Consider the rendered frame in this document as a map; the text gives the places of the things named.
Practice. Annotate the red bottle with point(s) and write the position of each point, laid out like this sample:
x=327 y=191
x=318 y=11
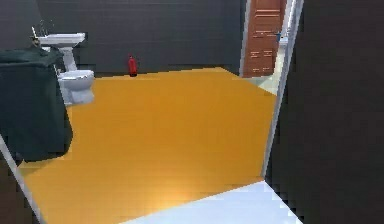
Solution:
x=132 y=66

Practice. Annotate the brown panelled door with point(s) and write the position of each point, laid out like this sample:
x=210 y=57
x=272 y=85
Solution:
x=264 y=36

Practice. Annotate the white toilet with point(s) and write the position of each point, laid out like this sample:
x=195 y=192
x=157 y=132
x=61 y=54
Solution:
x=77 y=84

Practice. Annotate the dark green bin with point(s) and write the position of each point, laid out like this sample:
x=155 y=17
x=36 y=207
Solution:
x=30 y=100

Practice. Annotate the white pedestal sink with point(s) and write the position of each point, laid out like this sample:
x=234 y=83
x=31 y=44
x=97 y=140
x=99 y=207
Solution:
x=63 y=40

